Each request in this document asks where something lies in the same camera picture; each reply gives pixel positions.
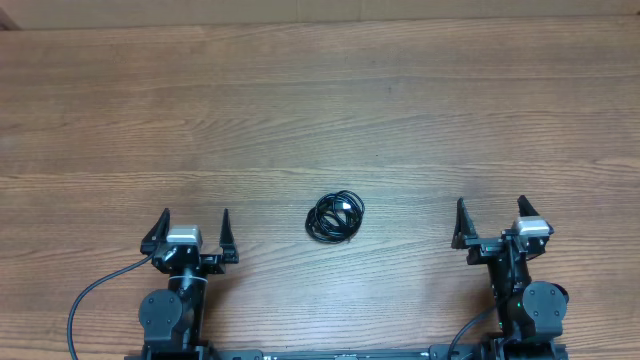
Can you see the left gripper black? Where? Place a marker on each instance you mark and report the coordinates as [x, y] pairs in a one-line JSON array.
[[216, 264]]

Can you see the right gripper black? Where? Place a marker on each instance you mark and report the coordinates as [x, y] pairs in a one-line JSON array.
[[483, 247]]

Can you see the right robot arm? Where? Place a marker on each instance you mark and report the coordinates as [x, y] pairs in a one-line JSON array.
[[530, 313]]

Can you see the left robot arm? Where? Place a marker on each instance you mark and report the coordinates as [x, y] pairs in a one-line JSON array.
[[172, 317]]

